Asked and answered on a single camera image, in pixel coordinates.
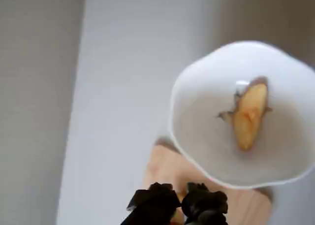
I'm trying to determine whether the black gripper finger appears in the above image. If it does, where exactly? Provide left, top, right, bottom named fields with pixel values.
left=120, top=182, right=182, bottom=225
left=182, top=182, right=229, bottom=225

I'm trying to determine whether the plain pale apple slice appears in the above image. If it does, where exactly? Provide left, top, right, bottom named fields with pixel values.
left=232, top=83, right=269, bottom=152

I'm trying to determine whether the bamboo cutting board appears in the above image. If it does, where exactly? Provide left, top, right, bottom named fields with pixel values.
left=142, top=136, right=274, bottom=225

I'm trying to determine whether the white scalloped ceramic bowl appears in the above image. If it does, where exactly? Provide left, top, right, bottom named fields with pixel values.
left=169, top=39, right=315, bottom=189

